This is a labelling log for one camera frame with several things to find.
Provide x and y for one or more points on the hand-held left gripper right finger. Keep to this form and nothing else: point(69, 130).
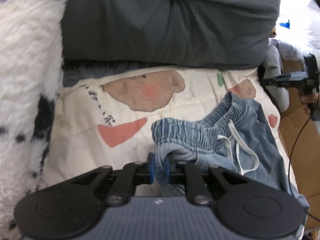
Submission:
point(168, 170)

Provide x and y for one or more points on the cream bear print bedsheet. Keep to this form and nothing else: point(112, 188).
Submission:
point(80, 120)

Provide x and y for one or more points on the dark grey pillow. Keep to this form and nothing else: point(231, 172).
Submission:
point(162, 25)

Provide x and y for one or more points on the grey neck pillow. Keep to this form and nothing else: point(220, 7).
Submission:
point(273, 62)

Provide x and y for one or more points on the flattened cardboard box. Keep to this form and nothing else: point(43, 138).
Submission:
point(305, 155)

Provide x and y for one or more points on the blue fleece cloth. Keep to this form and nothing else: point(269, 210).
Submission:
point(82, 75)

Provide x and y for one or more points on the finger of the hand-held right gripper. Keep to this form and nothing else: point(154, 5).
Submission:
point(285, 81)

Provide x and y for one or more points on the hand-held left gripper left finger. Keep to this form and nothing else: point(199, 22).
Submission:
point(151, 167)

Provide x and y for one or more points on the white plastic bag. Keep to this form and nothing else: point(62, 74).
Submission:
point(300, 30)

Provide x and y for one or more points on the white fluffy black-dotted blanket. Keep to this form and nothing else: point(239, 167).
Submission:
point(25, 80)

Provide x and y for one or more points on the person's right hand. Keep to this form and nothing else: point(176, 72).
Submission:
point(308, 101)

